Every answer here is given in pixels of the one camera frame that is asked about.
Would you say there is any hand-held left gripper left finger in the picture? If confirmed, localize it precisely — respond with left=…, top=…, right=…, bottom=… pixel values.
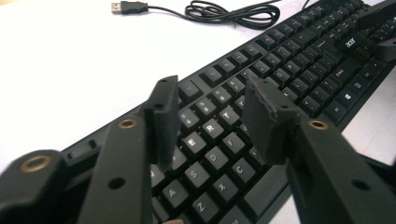
left=77, top=75, right=182, bottom=224

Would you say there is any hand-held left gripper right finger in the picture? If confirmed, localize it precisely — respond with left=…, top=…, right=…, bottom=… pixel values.
left=242, top=75, right=396, bottom=224

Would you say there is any black computer keyboard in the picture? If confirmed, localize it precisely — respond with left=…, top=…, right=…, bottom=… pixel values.
left=60, top=0, right=396, bottom=224

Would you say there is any white board sheet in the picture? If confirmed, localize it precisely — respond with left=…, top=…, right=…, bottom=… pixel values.
left=0, top=0, right=396, bottom=224

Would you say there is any black keyboard cable with plug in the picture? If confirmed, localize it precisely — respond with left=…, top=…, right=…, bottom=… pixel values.
left=110, top=0, right=312, bottom=32

